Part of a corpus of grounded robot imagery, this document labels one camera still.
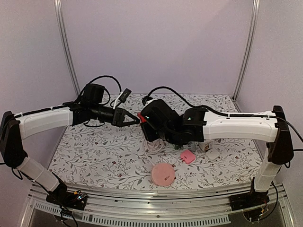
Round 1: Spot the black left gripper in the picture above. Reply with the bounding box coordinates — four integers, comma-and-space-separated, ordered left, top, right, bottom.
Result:
90, 103, 139, 127

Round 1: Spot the red cube socket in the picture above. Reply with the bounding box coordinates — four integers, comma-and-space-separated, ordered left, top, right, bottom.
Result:
137, 112, 147, 123

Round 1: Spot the pink plug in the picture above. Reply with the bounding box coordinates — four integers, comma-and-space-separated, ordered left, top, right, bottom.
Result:
180, 150, 196, 164

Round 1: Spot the round pink socket base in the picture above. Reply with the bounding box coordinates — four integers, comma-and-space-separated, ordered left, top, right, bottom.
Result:
151, 163, 175, 186

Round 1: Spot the white plug adapter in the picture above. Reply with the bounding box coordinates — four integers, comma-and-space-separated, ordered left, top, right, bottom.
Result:
205, 148, 220, 160

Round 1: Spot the white cube adapter red print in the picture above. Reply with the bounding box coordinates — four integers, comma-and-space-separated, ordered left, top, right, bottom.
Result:
198, 141, 213, 152

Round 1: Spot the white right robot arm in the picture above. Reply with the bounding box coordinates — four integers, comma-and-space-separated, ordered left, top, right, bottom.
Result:
140, 99, 294, 206

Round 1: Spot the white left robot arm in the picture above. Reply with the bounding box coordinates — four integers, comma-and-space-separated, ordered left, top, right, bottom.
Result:
0, 83, 140, 205

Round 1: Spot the floral patterned table mat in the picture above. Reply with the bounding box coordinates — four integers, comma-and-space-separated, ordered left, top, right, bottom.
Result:
49, 121, 261, 191

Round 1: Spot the pink coiled cable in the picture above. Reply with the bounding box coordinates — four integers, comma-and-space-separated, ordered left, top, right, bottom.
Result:
142, 139, 169, 167

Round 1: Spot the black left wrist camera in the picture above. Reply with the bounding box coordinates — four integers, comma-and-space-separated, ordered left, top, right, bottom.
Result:
110, 88, 132, 109

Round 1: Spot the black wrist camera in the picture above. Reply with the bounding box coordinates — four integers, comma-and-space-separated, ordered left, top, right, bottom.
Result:
110, 88, 132, 109
142, 96, 153, 106

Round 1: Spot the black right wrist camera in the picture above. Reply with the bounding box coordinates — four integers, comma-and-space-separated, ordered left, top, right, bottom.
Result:
142, 96, 153, 106

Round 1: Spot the aluminium left corner post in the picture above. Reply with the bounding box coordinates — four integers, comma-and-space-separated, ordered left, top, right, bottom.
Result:
54, 0, 80, 96

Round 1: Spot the aluminium corner post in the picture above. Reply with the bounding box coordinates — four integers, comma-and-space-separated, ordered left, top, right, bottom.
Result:
232, 0, 260, 102
54, 0, 80, 96

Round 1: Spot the aluminium front rail frame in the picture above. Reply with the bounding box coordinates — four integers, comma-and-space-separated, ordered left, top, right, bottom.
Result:
20, 182, 295, 227

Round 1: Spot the aluminium right corner post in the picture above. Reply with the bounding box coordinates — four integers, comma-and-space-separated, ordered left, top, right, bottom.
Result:
232, 0, 260, 102

